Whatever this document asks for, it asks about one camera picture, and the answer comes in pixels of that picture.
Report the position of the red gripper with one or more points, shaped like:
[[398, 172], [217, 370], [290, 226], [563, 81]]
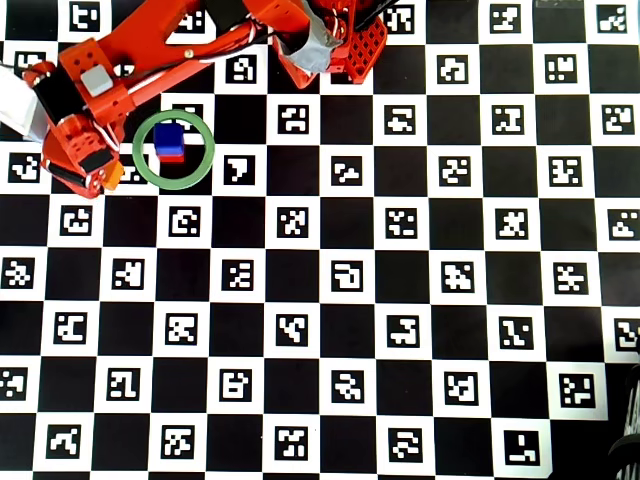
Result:
[[95, 161]]

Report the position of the orange cube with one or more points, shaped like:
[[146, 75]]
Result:
[[114, 176]]

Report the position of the red cube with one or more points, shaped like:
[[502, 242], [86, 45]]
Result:
[[172, 159]]

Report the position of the blue cube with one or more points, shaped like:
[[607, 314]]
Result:
[[167, 137]]

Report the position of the red robot arm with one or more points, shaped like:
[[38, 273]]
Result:
[[140, 45]]

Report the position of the small grey box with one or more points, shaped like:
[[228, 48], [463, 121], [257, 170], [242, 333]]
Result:
[[96, 81]]

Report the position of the black white marker board mat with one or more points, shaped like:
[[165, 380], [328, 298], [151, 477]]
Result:
[[350, 225]]

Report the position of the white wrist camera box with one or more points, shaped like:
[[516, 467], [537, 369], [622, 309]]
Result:
[[17, 105]]

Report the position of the grey duct tape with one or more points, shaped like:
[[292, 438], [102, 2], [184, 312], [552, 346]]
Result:
[[315, 50]]

